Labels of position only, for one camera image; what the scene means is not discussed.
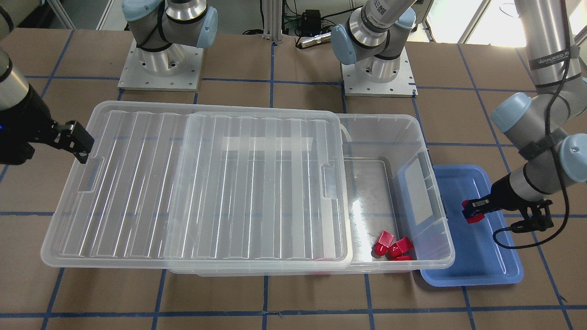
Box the red block in box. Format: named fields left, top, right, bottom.
left=371, top=230, right=395, bottom=259
left=386, top=237, right=414, bottom=260
left=390, top=255, right=413, bottom=261

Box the silver robot arm with tray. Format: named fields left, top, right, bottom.
left=332, top=0, right=586, bottom=223

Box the black gripper tray side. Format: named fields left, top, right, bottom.
left=461, top=174, right=532, bottom=219

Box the red block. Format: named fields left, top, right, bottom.
left=386, top=237, right=414, bottom=260
left=371, top=230, right=395, bottom=259
left=461, top=199, right=486, bottom=224
left=390, top=255, right=413, bottom=261

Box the blue plastic tray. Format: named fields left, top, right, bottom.
left=420, top=165, right=524, bottom=287

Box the silver robot arm with lid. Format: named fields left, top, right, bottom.
left=0, top=0, right=219, bottom=165

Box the clear plastic storage box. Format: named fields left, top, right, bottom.
left=163, top=109, right=455, bottom=276

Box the clear plastic box lid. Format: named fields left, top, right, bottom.
left=41, top=101, right=354, bottom=274

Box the black gripper lid side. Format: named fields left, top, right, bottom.
left=0, top=85, right=94, bottom=165

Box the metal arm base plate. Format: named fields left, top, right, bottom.
left=117, top=40, right=205, bottom=92
left=340, top=48, right=419, bottom=98

